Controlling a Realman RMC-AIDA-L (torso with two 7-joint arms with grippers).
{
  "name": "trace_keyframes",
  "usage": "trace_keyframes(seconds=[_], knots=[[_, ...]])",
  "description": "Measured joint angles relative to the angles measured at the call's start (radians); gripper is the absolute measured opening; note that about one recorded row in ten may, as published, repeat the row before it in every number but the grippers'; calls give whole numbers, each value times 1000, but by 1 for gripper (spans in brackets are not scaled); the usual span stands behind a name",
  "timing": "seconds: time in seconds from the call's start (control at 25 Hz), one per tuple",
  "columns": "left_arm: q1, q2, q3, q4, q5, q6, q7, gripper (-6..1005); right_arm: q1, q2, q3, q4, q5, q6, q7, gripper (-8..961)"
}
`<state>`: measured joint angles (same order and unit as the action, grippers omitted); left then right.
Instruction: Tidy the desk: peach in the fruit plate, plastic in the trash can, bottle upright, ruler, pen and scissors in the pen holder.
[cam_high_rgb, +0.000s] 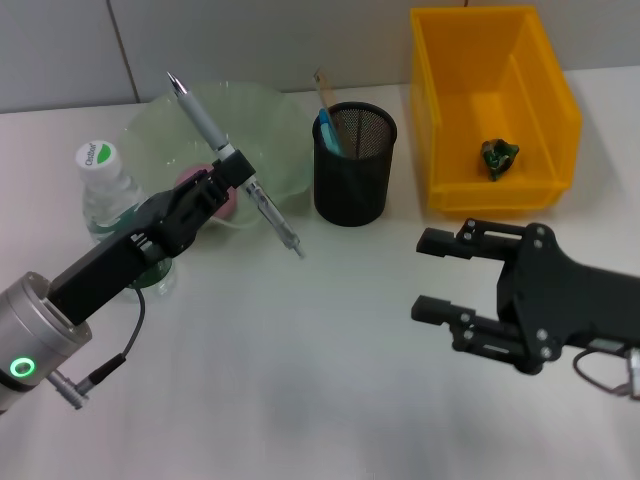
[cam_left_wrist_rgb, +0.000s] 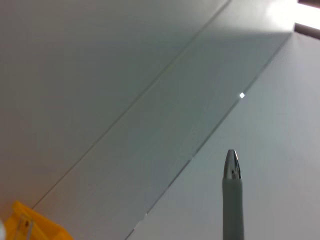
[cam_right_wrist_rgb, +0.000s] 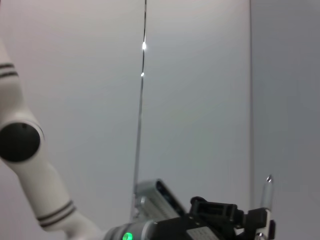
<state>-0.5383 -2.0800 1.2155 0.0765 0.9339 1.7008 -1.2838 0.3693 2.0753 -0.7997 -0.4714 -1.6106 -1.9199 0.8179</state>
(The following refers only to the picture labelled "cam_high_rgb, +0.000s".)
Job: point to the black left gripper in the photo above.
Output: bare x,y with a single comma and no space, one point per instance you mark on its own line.
125,245

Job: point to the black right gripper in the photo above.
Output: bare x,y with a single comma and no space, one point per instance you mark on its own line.
565,295

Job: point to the pink toy peach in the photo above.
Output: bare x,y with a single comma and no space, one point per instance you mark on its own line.
187,175

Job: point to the silver grey pen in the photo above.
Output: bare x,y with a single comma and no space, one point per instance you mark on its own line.
205,120

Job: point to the clear water bottle green label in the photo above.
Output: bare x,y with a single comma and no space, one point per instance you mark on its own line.
105,190

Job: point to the blue scissors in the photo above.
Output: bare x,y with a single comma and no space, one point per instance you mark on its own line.
330,135

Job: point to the clear plastic ruler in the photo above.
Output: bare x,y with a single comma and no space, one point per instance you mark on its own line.
324,90

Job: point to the green glass fruit bowl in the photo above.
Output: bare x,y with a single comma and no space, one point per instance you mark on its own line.
265,130

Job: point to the black mesh pen holder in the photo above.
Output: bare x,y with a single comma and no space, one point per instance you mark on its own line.
350,190

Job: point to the yellow plastic bin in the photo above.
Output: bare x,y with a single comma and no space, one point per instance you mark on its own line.
500,100

